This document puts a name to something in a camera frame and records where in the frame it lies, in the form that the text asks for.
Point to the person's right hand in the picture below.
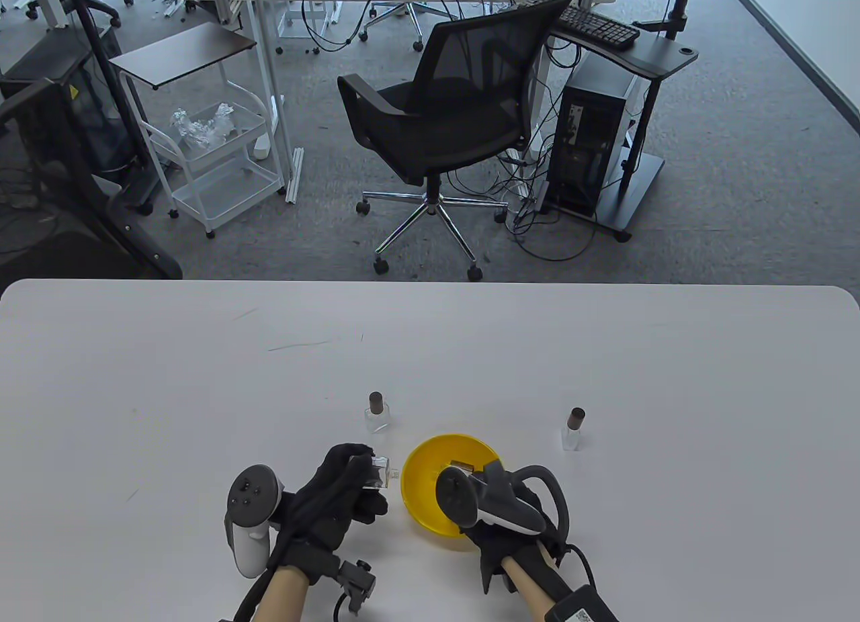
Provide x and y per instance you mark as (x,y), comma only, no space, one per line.
(510,545)

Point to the person's left hand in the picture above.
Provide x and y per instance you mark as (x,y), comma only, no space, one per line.
(316,514)

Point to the clear glass perfume bottle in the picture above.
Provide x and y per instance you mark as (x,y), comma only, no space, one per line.
(377,474)
(377,420)
(572,440)

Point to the person's right forearm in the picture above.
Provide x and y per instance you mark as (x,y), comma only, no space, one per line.
(531,588)

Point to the black forearm box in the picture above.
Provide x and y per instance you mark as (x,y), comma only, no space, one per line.
(584,610)

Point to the person's left forearm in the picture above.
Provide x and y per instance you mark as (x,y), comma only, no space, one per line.
(282,598)

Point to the black and white controller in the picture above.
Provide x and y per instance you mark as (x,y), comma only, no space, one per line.
(457,498)
(252,498)

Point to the yellow bowl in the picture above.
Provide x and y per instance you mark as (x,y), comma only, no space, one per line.
(430,474)

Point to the white rolling cart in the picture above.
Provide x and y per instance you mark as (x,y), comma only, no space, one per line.
(225,195)

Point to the aluminium profile bar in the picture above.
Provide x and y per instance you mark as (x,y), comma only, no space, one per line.
(294,175)

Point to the crumpled clear plastic wrap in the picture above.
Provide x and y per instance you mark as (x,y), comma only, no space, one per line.
(201,128)

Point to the black mesh office chair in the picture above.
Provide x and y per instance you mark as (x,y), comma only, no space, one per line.
(457,118)

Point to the black computer tower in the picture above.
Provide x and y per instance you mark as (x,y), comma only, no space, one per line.
(591,131)

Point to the dark brown side table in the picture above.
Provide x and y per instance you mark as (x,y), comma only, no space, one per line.
(181,54)

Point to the black computer cart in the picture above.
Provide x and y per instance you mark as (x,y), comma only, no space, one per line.
(662,61)

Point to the office chair with white base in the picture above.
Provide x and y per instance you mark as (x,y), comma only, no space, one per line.
(396,14)

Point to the black stand pole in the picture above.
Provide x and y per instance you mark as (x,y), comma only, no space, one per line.
(101,51)

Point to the black keyboard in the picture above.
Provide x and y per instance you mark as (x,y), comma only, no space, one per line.
(598,27)

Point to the black swivel chair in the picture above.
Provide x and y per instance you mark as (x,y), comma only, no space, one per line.
(94,7)

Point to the white desk leg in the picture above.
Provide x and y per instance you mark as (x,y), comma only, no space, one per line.
(50,4)

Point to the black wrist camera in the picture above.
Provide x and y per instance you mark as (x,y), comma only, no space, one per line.
(356,582)
(489,578)

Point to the black machine enclosure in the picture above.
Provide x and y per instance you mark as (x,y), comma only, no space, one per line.
(40,145)

